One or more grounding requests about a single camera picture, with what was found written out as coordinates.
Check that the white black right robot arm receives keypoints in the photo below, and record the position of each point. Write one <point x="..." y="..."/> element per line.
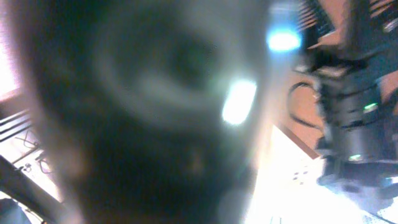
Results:
<point x="358" y="123"/>

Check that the black Galaxy smartphone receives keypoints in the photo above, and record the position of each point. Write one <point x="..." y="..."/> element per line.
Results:
<point x="149" y="110"/>

